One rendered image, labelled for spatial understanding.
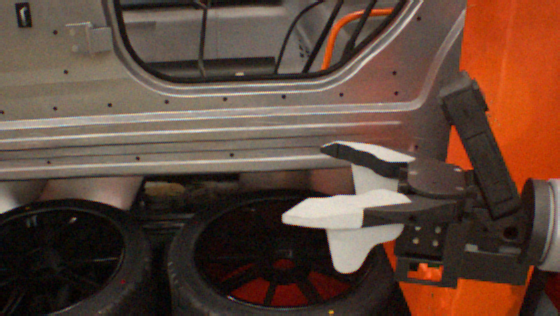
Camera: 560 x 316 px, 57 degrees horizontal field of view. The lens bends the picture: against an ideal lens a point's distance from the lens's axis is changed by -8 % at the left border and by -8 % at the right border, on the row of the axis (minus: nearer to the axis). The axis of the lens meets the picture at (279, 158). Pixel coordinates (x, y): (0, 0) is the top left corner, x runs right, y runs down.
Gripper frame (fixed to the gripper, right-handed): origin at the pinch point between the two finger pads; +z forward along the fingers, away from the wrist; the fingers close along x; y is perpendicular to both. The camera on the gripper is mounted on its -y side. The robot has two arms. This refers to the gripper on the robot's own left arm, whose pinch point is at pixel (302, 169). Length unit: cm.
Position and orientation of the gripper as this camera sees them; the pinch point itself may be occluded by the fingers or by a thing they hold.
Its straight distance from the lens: 46.1
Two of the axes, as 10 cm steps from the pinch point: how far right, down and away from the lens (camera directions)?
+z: -9.7, -1.2, 2.2
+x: 2.5, -3.4, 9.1
